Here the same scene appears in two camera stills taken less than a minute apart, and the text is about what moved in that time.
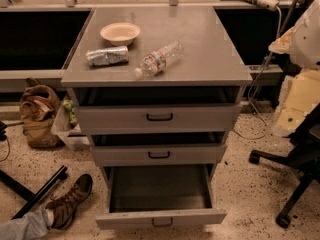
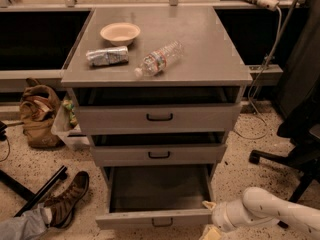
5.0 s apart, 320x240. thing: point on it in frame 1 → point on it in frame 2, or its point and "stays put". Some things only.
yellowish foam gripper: [306, 42] → [219, 214]
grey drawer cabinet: [157, 90] stays put
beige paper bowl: [120, 33] stays put
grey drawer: [159, 195] stays put
